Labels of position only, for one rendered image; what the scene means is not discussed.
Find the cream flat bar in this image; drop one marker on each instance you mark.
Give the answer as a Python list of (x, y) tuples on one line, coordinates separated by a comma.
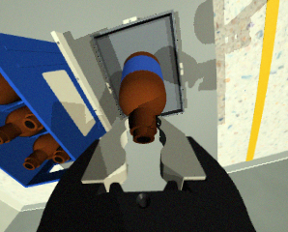
[(76, 70)]

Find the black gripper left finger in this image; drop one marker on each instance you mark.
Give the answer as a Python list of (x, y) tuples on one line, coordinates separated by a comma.
[(102, 163)]

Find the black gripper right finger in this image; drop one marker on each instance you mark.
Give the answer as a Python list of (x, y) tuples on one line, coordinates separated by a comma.
[(183, 160)]

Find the dark blue crate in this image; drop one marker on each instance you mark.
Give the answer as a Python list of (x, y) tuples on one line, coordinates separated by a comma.
[(41, 76)]

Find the grey square tray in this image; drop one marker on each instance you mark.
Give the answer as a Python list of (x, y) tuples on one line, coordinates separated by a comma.
[(155, 34)]

